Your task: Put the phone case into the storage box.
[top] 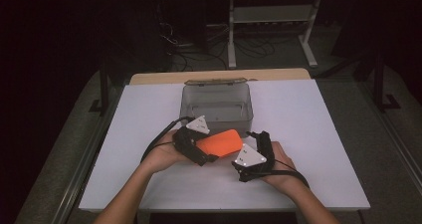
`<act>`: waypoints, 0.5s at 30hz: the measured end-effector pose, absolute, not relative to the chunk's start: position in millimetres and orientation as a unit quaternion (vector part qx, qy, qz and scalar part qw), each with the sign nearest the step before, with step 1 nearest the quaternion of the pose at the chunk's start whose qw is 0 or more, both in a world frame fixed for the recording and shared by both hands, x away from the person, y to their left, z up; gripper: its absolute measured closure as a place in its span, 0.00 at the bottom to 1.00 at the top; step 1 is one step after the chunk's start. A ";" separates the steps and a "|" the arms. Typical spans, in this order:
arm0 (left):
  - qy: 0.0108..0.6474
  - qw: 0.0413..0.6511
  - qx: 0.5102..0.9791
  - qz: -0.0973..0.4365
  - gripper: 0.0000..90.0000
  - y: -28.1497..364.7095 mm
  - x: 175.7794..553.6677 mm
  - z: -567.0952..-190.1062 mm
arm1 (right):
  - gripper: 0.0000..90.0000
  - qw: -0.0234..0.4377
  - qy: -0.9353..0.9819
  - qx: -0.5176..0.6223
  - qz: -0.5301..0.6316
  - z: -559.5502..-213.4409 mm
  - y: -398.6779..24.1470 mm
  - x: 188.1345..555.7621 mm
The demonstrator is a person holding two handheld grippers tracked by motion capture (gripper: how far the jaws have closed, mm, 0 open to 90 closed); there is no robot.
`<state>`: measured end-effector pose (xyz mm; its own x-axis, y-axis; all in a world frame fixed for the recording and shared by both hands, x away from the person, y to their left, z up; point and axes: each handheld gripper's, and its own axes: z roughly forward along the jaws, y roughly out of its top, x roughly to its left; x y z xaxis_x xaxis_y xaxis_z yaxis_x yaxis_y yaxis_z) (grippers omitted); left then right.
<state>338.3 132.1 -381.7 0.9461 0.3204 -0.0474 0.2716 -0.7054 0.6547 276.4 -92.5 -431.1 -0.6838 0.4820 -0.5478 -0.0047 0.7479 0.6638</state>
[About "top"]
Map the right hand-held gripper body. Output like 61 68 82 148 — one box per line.
233 130 277 178

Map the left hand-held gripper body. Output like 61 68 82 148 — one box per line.
172 114 211 167

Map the orange phone case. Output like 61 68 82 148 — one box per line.
195 128 244 158

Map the clear grey storage box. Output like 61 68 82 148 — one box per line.
178 82 255 138

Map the person's left hand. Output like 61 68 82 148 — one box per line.
140 131 192 175

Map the person's right hand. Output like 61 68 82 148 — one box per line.
261 142 300 195

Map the clear storage box lid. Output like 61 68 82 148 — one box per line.
183 78 248 87

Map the black metal stand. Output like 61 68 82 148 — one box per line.
372 51 402 113
89 61 110 115

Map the white metal stand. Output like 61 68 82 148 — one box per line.
227 0 323 69

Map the tangle of black floor cables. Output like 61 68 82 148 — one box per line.
155 4 277 73

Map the aluminium rail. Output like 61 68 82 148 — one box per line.
53 84 123 224
361 81 422 188

